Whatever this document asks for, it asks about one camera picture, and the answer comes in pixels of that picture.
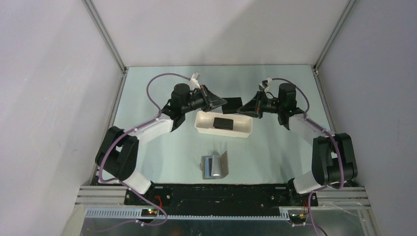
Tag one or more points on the single black credit card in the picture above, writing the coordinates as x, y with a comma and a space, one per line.
233, 103

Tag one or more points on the left small circuit board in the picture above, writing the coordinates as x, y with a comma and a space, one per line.
149, 212

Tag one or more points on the right small circuit board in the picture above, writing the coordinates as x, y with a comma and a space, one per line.
301, 216

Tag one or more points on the white plastic tray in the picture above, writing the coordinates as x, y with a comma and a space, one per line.
242, 124

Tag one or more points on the right aluminium frame post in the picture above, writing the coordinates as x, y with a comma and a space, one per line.
334, 33

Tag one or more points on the aluminium frame post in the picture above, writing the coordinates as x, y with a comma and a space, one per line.
334, 33
104, 33

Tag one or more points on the silver metal card holder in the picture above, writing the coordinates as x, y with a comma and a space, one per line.
214, 166

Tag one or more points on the black credit card stack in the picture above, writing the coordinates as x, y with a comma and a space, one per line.
223, 123

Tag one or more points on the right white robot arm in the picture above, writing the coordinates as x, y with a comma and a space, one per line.
333, 159

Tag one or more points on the white slotted cable duct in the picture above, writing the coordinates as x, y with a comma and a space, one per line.
138, 213

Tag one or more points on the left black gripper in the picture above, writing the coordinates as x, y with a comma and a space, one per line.
210, 101

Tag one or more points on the small circuit board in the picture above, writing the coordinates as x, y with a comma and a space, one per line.
149, 212
301, 216

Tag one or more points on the left aluminium frame post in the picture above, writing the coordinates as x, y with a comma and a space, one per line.
104, 33

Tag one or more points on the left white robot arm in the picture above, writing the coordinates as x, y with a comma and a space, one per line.
119, 149

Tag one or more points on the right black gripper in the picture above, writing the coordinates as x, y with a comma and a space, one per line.
254, 107

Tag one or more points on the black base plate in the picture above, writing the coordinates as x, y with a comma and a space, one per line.
226, 199

